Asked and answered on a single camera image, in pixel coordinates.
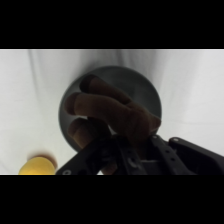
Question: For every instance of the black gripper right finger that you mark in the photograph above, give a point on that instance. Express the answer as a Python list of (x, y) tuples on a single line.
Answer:
[(180, 158)]

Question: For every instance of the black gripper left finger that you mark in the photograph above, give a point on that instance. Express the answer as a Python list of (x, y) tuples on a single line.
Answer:
[(110, 156)]

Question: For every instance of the brown plush deer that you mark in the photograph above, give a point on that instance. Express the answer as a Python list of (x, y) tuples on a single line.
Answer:
[(113, 113)]

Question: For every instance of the grey metal bowl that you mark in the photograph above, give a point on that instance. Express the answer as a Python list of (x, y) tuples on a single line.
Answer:
[(143, 90)]

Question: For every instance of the yellow ball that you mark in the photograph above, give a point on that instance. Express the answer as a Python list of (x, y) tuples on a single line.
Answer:
[(37, 166)]

